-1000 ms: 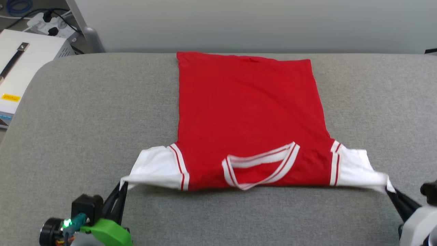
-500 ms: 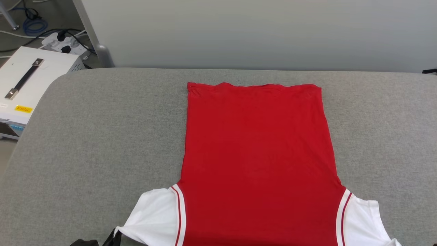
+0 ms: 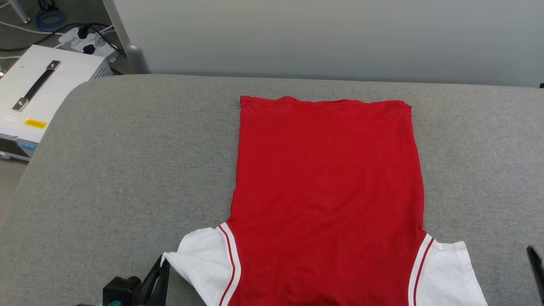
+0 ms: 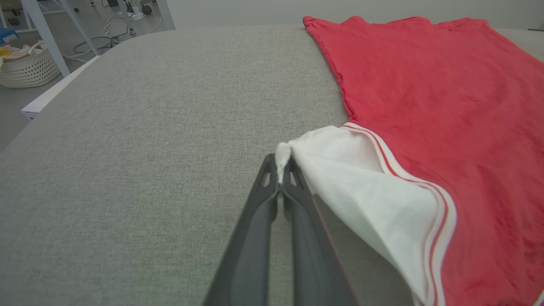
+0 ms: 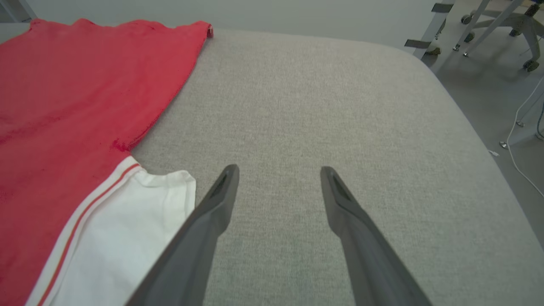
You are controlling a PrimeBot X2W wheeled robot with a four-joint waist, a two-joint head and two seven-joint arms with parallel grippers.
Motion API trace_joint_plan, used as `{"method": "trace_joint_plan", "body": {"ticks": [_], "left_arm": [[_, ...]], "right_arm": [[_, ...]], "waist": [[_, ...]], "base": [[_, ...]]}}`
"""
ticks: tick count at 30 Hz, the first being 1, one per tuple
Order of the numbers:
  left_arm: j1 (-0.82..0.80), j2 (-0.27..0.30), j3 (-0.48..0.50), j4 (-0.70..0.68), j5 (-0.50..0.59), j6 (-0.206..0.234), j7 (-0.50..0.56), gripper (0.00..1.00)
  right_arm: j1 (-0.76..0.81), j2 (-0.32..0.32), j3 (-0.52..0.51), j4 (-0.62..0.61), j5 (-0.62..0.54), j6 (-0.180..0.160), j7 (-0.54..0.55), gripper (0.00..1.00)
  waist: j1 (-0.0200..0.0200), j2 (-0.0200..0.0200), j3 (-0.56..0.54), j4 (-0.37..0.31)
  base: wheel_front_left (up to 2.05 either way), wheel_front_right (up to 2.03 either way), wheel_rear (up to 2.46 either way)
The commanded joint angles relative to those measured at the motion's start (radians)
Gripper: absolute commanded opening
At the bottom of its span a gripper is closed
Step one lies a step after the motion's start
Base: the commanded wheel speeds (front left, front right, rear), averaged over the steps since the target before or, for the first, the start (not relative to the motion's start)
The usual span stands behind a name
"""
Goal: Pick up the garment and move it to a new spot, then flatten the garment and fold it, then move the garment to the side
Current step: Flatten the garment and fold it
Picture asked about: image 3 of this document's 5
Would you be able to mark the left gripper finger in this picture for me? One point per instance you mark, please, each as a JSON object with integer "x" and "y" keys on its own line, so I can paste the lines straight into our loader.
{"x": 151, "y": 278}
{"x": 163, "y": 287}

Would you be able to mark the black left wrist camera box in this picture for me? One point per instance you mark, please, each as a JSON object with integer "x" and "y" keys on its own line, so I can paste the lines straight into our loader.
{"x": 121, "y": 289}

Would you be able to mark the white power strip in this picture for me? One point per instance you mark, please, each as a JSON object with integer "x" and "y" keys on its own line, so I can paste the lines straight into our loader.
{"x": 95, "y": 42}

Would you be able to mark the grey metal partition foot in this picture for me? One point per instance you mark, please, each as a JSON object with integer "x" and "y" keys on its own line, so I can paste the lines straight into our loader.
{"x": 127, "y": 46}

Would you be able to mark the red white sports jersey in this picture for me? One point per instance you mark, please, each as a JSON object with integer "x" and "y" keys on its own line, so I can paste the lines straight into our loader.
{"x": 327, "y": 191}

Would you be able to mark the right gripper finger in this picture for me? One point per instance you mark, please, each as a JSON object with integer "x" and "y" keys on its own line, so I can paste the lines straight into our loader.
{"x": 537, "y": 267}

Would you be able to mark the white power supply box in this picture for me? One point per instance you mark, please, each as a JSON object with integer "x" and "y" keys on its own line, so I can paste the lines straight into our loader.
{"x": 63, "y": 80}

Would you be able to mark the white metal furniture leg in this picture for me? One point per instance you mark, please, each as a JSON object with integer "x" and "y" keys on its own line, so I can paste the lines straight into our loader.
{"x": 20, "y": 12}

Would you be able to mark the black power plug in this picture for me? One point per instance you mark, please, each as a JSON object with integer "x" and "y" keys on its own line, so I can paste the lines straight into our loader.
{"x": 83, "y": 32}
{"x": 89, "y": 49}

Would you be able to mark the yellow warning label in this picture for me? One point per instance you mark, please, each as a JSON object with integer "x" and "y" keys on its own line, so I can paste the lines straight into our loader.
{"x": 35, "y": 123}

